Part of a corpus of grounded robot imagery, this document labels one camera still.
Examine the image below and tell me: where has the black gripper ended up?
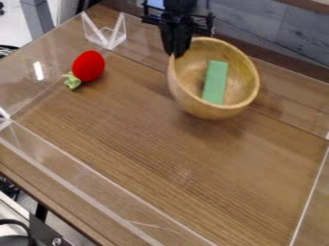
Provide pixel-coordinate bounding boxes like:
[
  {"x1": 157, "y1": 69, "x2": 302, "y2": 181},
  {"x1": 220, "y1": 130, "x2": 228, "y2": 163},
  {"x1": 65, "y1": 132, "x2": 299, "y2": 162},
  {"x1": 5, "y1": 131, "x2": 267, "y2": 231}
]
[{"x1": 141, "y1": 0, "x2": 215, "y2": 58}]

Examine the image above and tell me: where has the wooden bowl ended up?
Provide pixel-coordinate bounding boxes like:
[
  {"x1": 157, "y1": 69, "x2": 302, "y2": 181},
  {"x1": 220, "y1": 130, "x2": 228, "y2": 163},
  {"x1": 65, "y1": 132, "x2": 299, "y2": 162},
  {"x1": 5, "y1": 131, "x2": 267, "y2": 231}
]
[{"x1": 167, "y1": 37, "x2": 260, "y2": 120}]

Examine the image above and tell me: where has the red plush strawberry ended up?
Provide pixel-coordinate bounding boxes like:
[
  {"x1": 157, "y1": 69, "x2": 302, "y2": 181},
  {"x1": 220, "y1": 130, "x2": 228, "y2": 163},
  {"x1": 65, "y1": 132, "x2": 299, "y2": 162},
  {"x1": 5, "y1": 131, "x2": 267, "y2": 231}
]
[{"x1": 63, "y1": 50, "x2": 105, "y2": 89}]

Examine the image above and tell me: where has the green rectangular block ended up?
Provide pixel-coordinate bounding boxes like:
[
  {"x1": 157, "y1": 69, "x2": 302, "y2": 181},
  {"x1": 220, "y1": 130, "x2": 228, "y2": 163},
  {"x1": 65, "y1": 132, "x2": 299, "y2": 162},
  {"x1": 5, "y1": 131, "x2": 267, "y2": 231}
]
[{"x1": 202, "y1": 61, "x2": 228, "y2": 105}]

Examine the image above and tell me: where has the clear acrylic corner bracket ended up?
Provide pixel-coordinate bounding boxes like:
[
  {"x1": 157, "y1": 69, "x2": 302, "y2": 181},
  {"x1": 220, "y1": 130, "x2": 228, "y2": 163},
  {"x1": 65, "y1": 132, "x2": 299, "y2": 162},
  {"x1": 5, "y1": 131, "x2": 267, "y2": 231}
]
[{"x1": 81, "y1": 12, "x2": 125, "y2": 50}]

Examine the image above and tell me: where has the grey post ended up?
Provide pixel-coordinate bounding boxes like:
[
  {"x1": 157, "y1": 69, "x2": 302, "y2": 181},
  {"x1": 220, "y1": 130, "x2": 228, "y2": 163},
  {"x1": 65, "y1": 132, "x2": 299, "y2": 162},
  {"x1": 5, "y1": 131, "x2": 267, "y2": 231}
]
[{"x1": 18, "y1": 0, "x2": 53, "y2": 39}]

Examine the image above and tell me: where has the clear acrylic tray wall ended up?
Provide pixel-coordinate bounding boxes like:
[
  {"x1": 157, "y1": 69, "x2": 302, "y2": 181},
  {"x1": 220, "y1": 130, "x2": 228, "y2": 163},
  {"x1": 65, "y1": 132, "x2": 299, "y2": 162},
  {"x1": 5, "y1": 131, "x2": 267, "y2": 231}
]
[{"x1": 0, "y1": 16, "x2": 329, "y2": 246}]

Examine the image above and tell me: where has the black metal table bracket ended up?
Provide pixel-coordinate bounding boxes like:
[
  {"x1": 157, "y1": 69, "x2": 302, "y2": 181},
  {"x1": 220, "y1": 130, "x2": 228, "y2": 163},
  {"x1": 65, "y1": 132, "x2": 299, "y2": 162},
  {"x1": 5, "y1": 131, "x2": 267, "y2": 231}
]
[{"x1": 29, "y1": 214, "x2": 75, "y2": 246}]

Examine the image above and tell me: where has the black cable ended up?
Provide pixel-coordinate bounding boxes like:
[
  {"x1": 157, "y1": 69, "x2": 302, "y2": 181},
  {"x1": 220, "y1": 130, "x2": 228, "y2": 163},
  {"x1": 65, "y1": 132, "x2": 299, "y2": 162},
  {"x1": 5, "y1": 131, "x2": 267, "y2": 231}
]
[{"x1": 0, "y1": 218, "x2": 33, "y2": 246}]

